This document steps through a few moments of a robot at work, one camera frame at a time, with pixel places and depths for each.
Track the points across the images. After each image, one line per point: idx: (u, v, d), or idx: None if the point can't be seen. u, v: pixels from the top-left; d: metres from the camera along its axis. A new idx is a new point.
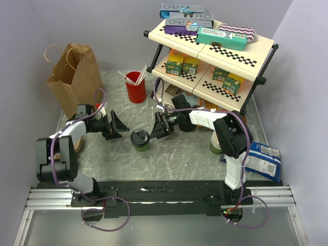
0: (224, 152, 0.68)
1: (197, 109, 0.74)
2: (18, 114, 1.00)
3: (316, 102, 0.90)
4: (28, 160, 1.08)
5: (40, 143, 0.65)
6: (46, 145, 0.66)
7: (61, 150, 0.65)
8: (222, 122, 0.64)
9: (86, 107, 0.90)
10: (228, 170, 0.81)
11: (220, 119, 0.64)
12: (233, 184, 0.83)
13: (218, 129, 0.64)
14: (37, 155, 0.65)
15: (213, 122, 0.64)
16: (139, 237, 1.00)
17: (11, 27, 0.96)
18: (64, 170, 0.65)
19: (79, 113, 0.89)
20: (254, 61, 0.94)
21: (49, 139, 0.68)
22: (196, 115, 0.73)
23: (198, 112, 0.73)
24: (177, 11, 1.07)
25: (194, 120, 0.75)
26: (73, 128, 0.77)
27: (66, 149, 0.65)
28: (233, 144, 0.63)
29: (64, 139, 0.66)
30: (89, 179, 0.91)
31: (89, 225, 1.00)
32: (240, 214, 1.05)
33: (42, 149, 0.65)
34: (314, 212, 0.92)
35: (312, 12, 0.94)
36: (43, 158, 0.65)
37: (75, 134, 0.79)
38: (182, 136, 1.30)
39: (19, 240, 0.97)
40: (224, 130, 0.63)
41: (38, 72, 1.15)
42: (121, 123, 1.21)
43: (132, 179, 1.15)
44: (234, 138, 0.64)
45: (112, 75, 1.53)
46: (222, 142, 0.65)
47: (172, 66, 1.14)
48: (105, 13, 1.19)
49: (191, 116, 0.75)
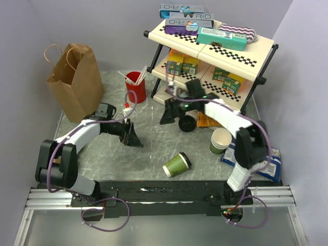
0: (236, 160, 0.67)
1: (220, 103, 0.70)
2: (18, 115, 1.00)
3: (316, 102, 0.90)
4: (29, 160, 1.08)
5: (44, 148, 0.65)
6: (48, 148, 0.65)
7: (63, 160, 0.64)
8: (245, 133, 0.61)
9: (108, 107, 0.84)
10: (234, 175, 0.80)
11: (245, 130, 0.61)
12: (236, 187, 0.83)
13: (240, 139, 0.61)
14: (39, 157, 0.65)
15: (237, 131, 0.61)
16: (139, 238, 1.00)
17: (11, 28, 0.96)
18: (60, 179, 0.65)
19: (99, 110, 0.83)
20: (254, 61, 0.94)
21: (55, 142, 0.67)
22: (215, 109, 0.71)
23: (219, 106, 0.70)
24: (177, 11, 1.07)
25: (211, 113, 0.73)
26: (84, 132, 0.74)
27: (66, 161, 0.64)
28: (251, 157, 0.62)
29: (67, 149, 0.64)
30: (90, 183, 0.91)
31: (89, 225, 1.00)
32: (240, 214, 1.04)
33: (45, 152, 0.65)
34: (314, 212, 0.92)
35: (312, 12, 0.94)
36: (43, 163, 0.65)
37: (85, 137, 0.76)
38: (182, 136, 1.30)
39: (20, 240, 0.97)
40: (246, 144, 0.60)
41: (38, 72, 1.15)
42: (136, 139, 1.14)
43: (132, 179, 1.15)
44: (253, 151, 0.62)
45: (112, 75, 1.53)
46: (239, 151, 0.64)
47: (172, 66, 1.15)
48: (105, 13, 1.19)
49: (208, 108, 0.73)
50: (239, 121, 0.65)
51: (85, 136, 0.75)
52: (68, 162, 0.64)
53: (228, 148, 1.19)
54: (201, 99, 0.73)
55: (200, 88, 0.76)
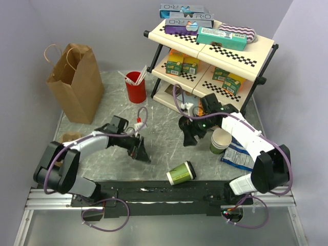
0: (253, 184, 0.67)
1: (239, 119, 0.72)
2: (18, 115, 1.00)
3: (316, 102, 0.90)
4: (29, 160, 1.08)
5: (51, 147, 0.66)
6: (54, 149, 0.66)
7: (64, 163, 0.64)
8: (268, 161, 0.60)
9: (121, 122, 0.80)
10: (240, 183, 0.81)
11: (268, 157, 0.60)
12: (237, 190, 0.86)
13: (261, 166, 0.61)
14: (43, 156, 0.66)
15: (259, 158, 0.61)
16: (139, 237, 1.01)
17: (11, 27, 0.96)
18: (57, 183, 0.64)
19: (111, 123, 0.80)
20: (254, 61, 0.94)
21: (62, 145, 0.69)
22: (233, 126, 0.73)
23: (238, 123, 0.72)
24: (177, 11, 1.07)
25: (229, 127, 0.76)
26: (91, 142, 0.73)
27: (67, 166, 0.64)
28: (270, 183, 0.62)
29: (70, 156, 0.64)
30: (90, 185, 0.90)
31: (89, 225, 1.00)
32: (240, 214, 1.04)
33: (49, 152, 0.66)
34: (314, 212, 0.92)
35: (312, 12, 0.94)
36: (45, 163, 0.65)
37: (91, 147, 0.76)
38: (182, 136, 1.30)
39: (20, 239, 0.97)
40: (267, 171, 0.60)
41: (37, 72, 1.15)
42: (144, 154, 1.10)
43: (132, 179, 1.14)
44: (273, 177, 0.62)
45: (112, 75, 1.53)
46: (258, 176, 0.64)
47: (172, 66, 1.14)
48: (105, 13, 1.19)
49: (226, 122, 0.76)
50: (260, 143, 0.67)
51: (91, 145, 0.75)
52: (68, 167, 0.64)
53: (228, 148, 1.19)
54: (218, 113, 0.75)
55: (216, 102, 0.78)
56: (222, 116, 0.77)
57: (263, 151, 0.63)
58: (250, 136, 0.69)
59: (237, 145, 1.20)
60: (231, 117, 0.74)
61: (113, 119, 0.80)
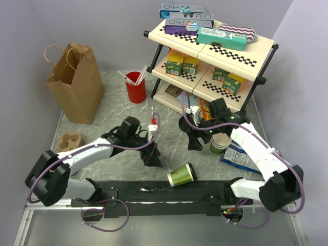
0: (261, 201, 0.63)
1: (251, 132, 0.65)
2: (18, 115, 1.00)
3: (316, 102, 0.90)
4: (29, 160, 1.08)
5: (44, 157, 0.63)
6: (46, 160, 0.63)
7: (53, 176, 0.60)
8: (281, 183, 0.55)
9: (130, 127, 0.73)
10: (243, 188, 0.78)
11: (281, 179, 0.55)
12: (238, 192, 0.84)
13: (273, 188, 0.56)
14: (36, 164, 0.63)
15: (272, 179, 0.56)
16: (139, 237, 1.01)
17: (11, 27, 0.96)
18: (42, 195, 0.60)
19: (121, 128, 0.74)
20: (254, 61, 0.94)
21: (56, 156, 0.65)
22: (245, 138, 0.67)
23: (249, 136, 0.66)
24: (177, 11, 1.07)
25: (239, 138, 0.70)
26: (91, 153, 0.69)
27: (54, 181, 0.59)
28: (280, 205, 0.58)
29: (59, 170, 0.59)
30: (90, 189, 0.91)
31: (89, 225, 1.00)
32: (240, 214, 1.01)
33: (42, 162, 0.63)
34: (314, 212, 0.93)
35: (312, 12, 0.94)
36: (37, 171, 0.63)
37: (91, 157, 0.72)
38: (182, 136, 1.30)
39: (20, 240, 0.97)
40: (279, 192, 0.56)
41: (38, 72, 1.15)
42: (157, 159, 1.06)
43: (132, 179, 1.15)
44: (285, 199, 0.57)
45: (112, 75, 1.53)
46: (267, 196, 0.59)
47: (172, 66, 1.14)
48: (105, 13, 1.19)
49: (236, 132, 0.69)
50: (272, 161, 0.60)
51: (91, 156, 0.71)
52: (56, 180, 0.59)
53: (228, 148, 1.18)
54: (227, 124, 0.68)
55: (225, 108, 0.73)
56: (232, 126, 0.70)
57: (276, 173, 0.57)
58: (262, 152, 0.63)
59: (238, 145, 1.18)
60: (243, 129, 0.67)
61: (124, 123, 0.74)
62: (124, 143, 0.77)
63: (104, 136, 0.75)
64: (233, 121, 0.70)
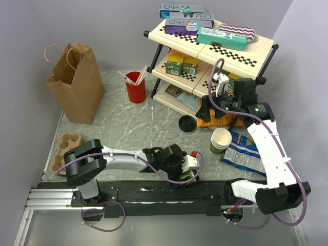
0: (256, 200, 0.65)
1: (272, 134, 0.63)
2: (17, 115, 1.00)
3: (316, 102, 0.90)
4: (29, 160, 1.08)
5: (90, 144, 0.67)
6: (90, 148, 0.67)
7: (88, 165, 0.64)
8: (284, 198, 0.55)
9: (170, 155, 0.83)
10: (242, 187, 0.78)
11: (285, 192, 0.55)
12: (236, 190, 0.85)
13: (274, 196, 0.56)
14: (82, 144, 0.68)
15: (277, 191, 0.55)
16: (139, 237, 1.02)
17: (11, 27, 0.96)
18: (72, 174, 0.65)
19: (162, 153, 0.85)
20: (254, 61, 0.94)
21: (100, 147, 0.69)
22: (262, 138, 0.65)
23: (269, 138, 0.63)
24: (177, 11, 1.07)
25: (254, 136, 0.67)
26: (128, 160, 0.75)
27: (86, 170, 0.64)
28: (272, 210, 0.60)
29: (94, 163, 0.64)
30: (93, 189, 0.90)
31: (89, 225, 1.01)
32: (240, 214, 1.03)
33: (87, 147, 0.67)
34: (314, 212, 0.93)
35: (312, 13, 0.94)
36: (79, 151, 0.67)
37: (126, 165, 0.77)
38: (182, 136, 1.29)
39: (20, 239, 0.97)
40: (276, 203, 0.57)
41: (38, 72, 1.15)
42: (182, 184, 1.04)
43: (132, 179, 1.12)
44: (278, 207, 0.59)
45: (112, 75, 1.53)
46: (265, 200, 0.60)
47: (172, 66, 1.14)
48: (105, 13, 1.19)
49: (256, 129, 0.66)
50: (283, 172, 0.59)
51: (127, 162, 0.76)
52: (88, 170, 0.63)
53: (228, 148, 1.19)
54: (249, 115, 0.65)
55: (249, 95, 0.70)
56: (253, 119, 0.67)
57: (282, 185, 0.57)
58: (275, 158, 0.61)
59: (237, 145, 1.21)
60: (264, 127, 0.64)
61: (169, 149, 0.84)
62: (158, 165, 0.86)
63: (145, 151, 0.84)
64: (256, 114, 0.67)
